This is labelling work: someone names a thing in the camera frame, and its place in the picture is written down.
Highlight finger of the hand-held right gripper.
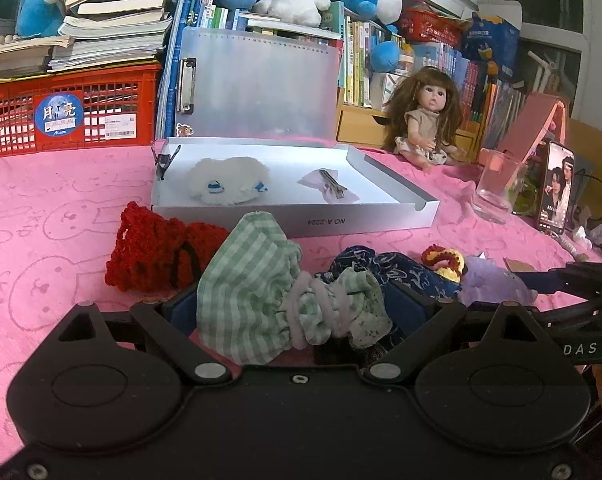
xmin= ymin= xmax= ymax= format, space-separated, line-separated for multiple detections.
xmin=518 ymin=261 xmax=602 ymax=297
xmin=533 ymin=300 xmax=602 ymax=329

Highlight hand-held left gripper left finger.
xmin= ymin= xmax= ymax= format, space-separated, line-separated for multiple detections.
xmin=56 ymin=290 xmax=232 ymax=386

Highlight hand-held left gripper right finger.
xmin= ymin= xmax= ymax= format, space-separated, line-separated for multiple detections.
xmin=365 ymin=285 xmax=539 ymax=385

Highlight blue floral drawstring pouch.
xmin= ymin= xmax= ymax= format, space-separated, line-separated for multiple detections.
xmin=315 ymin=245 xmax=462 ymax=311

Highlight yellow red knitted dragon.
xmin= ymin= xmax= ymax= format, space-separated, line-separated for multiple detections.
xmin=421 ymin=244 xmax=466 ymax=281

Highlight red knitted bow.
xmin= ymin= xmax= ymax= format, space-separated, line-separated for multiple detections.
xmin=105 ymin=202 xmax=232 ymax=295

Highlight green checkered scrunchie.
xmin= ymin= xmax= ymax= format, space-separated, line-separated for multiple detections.
xmin=196 ymin=210 xmax=394 ymax=366

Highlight purple knitted hair accessory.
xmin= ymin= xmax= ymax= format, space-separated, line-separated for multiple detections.
xmin=453 ymin=254 xmax=539 ymax=309

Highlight shallow white cardboard box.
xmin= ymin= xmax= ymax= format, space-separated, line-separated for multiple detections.
xmin=151 ymin=137 xmax=440 ymax=238

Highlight brown cardboard piece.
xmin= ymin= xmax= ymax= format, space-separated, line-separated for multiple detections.
xmin=503 ymin=257 xmax=538 ymax=274

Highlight smartphone with lit screen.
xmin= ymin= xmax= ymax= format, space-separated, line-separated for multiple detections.
xmin=537 ymin=140 xmax=576 ymax=235

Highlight clear glass mug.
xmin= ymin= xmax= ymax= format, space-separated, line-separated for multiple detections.
xmin=473 ymin=151 xmax=530 ymax=225

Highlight white fluffy hair accessory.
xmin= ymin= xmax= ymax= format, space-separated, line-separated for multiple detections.
xmin=188 ymin=156 xmax=272 ymax=206

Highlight metal clip with sheer bow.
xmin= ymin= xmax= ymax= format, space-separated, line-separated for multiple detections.
xmin=298 ymin=167 xmax=362 ymax=206

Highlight black binder clip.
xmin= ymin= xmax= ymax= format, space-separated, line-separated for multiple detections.
xmin=151 ymin=144 xmax=182 ymax=181

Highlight pink folding stand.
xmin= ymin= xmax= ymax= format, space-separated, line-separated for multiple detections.
xmin=478 ymin=92 xmax=570 ymax=171

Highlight pink bunny-print towel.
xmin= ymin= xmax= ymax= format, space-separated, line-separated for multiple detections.
xmin=0 ymin=141 xmax=602 ymax=461

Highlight long-haired baby doll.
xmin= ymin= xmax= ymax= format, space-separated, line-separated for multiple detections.
xmin=381 ymin=66 xmax=470 ymax=173

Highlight white pipe rack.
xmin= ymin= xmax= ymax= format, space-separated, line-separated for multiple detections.
xmin=527 ymin=50 xmax=562 ymax=95

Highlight translucent plastic document case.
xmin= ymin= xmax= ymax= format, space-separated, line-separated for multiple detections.
xmin=177 ymin=26 xmax=344 ymax=149

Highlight dark blue printed carton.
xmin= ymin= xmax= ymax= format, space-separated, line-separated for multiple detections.
xmin=463 ymin=12 xmax=522 ymax=82

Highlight red plastic crate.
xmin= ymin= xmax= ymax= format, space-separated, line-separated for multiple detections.
xmin=0 ymin=64 xmax=163 ymax=159

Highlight blue plastic folders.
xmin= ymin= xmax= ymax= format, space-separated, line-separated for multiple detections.
xmin=155 ymin=0 xmax=188 ymax=140

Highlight row of upright books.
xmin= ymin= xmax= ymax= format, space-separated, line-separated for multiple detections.
xmin=183 ymin=0 xmax=528 ymax=137

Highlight red plastic basket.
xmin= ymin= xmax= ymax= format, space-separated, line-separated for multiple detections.
xmin=398 ymin=7 xmax=470 ymax=47

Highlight stack of lying books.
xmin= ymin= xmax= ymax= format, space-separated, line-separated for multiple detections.
xmin=0 ymin=0 xmax=174 ymax=84

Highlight blue white cat plush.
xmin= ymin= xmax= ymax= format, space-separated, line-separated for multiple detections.
xmin=16 ymin=0 xmax=70 ymax=39

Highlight black cable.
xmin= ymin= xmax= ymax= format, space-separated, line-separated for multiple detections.
xmin=575 ymin=170 xmax=602 ymax=222

